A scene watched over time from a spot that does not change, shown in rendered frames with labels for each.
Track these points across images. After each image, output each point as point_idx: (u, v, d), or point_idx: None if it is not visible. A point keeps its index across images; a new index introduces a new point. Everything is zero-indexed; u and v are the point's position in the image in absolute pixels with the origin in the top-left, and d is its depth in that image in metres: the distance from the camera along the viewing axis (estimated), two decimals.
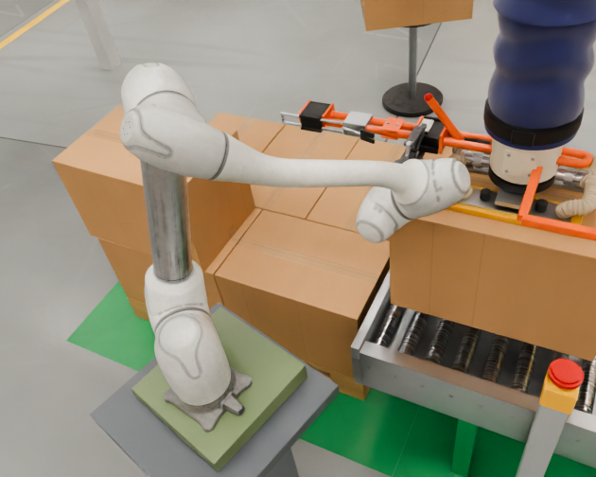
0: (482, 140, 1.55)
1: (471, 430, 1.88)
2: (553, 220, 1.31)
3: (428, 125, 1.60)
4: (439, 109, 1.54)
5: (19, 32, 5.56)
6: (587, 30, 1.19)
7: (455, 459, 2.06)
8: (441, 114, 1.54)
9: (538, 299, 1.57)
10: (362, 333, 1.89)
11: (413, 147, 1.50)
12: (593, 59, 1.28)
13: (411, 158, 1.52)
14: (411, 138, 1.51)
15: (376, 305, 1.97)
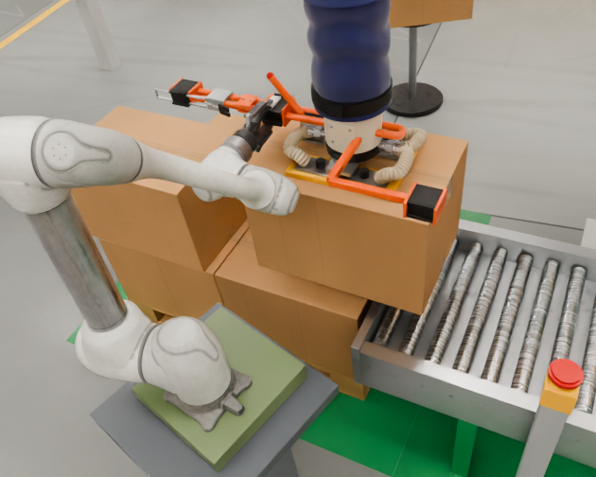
0: (318, 114, 1.74)
1: (471, 430, 1.88)
2: (353, 183, 1.50)
3: (274, 100, 1.79)
4: (280, 86, 1.73)
5: (19, 32, 5.56)
6: (369, 16, 1.38)
7: (455, 459, 2.06)
8: (282, 90, 1.73)
9: (368, 257, 1.77)
10: (362, 333, 1.89)
11: (253, 118, 1.70)
12: (387, 41, 1.47)
13: (253, 129, 1.71)
14: (253, 111, 1.71)
15: (376, 305, 1.97)
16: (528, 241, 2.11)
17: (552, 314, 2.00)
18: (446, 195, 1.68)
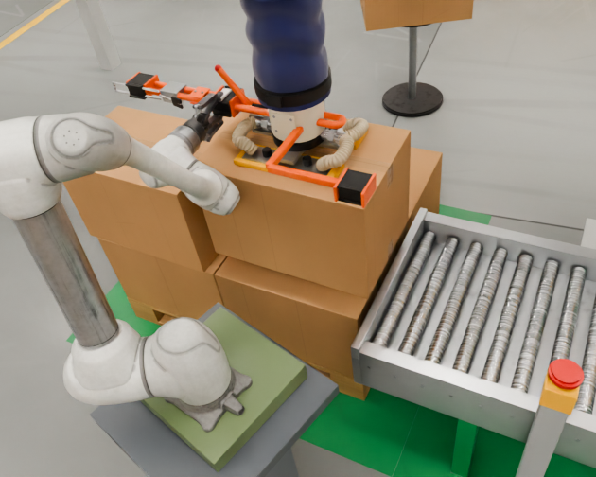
0: (264, 105, 1.82)
1: (471, 430, 1.88)
2: (289, 168, 1.58)
3: (224, 93, 1.87)
4: (227, 78, 1.80)
5: (19, 32, 5.56)
6: (299, 9, 1.46)
7: (455, 459, 2.06)
8: (229, 82, 1.81)
9: (313, 242, 1.84)
10: (362, 333, 1.89)
11: (201, 109, 1.77)
12: (320, 34, 1.55)
13: (201, 119, 1.78)
14: (201, 102, 1.78)
15: (376, 305, 1.97)
16: (528, 241, 2.11)
17: (552, 314, 2.00)
18: (384, 182, 1.75)
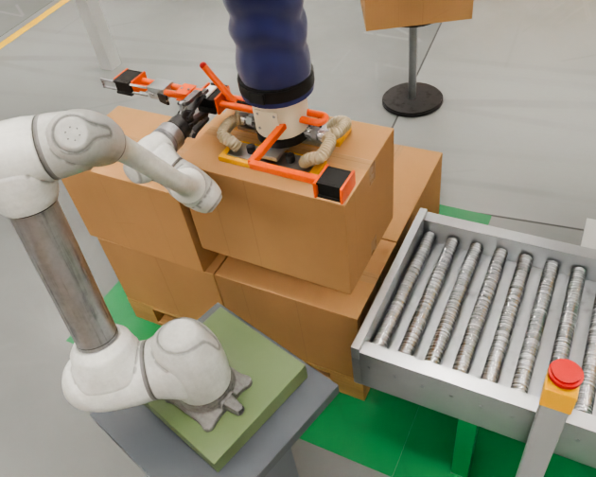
0: None
1: (471, 430, 1.88)
2: (271, 165, 1.60)
3: (210, 90, 1.89)
4: (213, 75, 1.83)
5: (19, 32, 5.56)
6: (280, 8, 1.48)
7: (455, 459, 2.06)
8: (215, 79, 1.83)
9: (296, 238, 1.87)
10: (362, 333, 1.89)
11: (185, 106, 1.79)
12: (302, 32, 1.57)
13: (185, 115, 1.80)
14: (186, 99, 1.80)
15: (376, 305, 1.97)
16: (528, 241, 2.11)
17: (552, 314, 2.00)
18: (366, 179, 1.78)
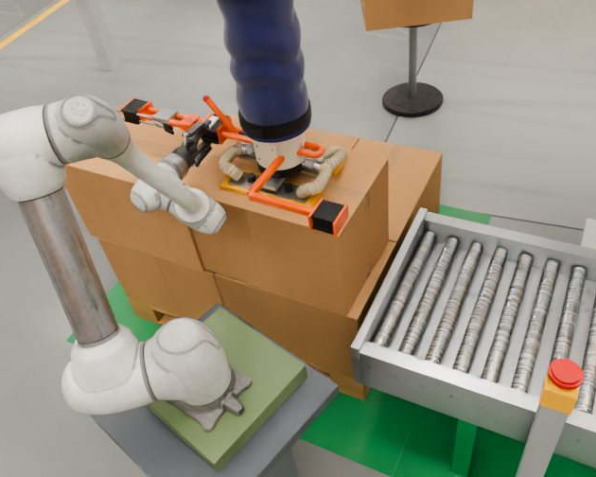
0: None
1: (471, 430, 1.88)
2: (269, 197, 1.69)
3: (213, 121, 1.98)
4: (215, 108, 1.92)
5: (19, 32, 5.56)
6: (278, 51, 1.57)
7: (455, 459, 2.06)
8: (217, 112, 1.92)
9: (294, 263, 1.95)
10: (362, 333, 1.89)
11: (190, 137, 1.88)
12: (299, 72, 1.66)
13: (189, 147, 1.89)
14: (190, 131, 1.89)
15: (376, 305, 1.97)
16: (528, 241, 2.11)
17: (552, 314, 2.00)
18: (360, 208, 1.86)
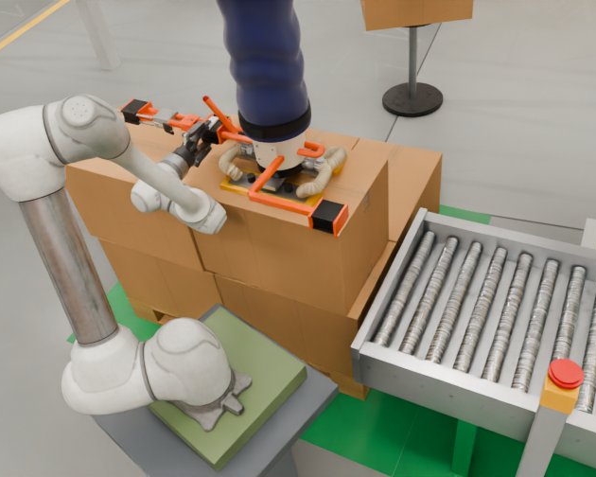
0: None
1: (471, 430, 1.88)
2: (269, 197, 1.69)
3: (213, 121, 1.98)
4: (215, 108, 1.92)
5: (19, 32, 5.56)
6: (278, 51, 1.57)
7: (455, 459, 2.06)
8: (217, 112, 1.92)
9: (294, 263, 1.95)
10: (362, 333, 1.89)
11: (190, 137, 1.88)
12: (299, 72, 1.66)
13: (189, 147, 1.89)
14: (190, 131, 1.89)
15: (376, 305, 1.97)
16: (528, 241, 2.11)
17: (552, 314, 2.00)
18: (360, 208, 1.86)
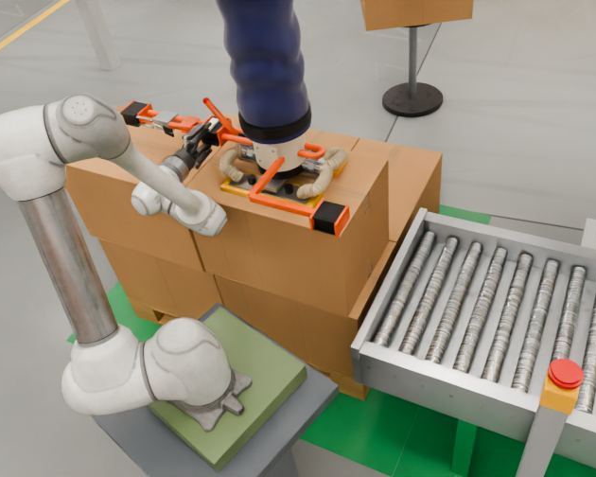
0: None
1: (471, 430, 1.88)
2: (270, 199, 1.69)
3: (213, 123, 1.98)
4: (215, 110, 1.92)
5: (19, 32, 5.56)
6: (278, 53, 1.57)
7: (455, 459, 2.06)
8: (217, 114, 1.92)
9: (295, 264, 1.95)
10: (362, 333, 1.89)
11: (190, 140, 1.88)
12: (299, 74, 1.66)
13: (190, 150, 1.90)
14: (190, 133, 1.90)
15: (376, 305, 1.97)
16: (528, 241, 2.11)
17: (552, 314, 2.00)
18: (361, 209, 1.87)
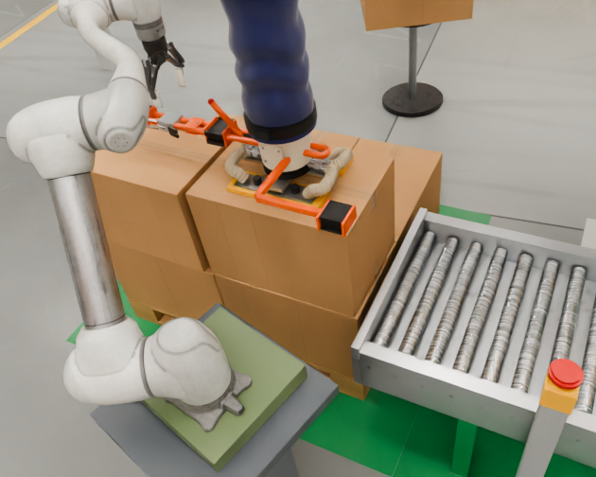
0: None
1: (471, 430, 1.88)
2: (276, 199, 1.69)
3: (154, 99, 1.91)
4: (219, 111, 1.92)
5: (19, 32, 5.56)
6: (284, 53, 1.57)
7: (455, 459, 2.06)
8: (222, 114, 1.92)
9: (302, 265, 1.95)
10: (362, 333, 1.89)
11: (145, 62, 1.84)
12: (304, 73, 1.66)
13: (150, 57, 1.85)
14: (146, 70, 1.83)
15: (376, 305, 1.97)
16: (528, 241, 2.11)
17: (552, 314, 2.00)
18: (368, 208, 1.86)
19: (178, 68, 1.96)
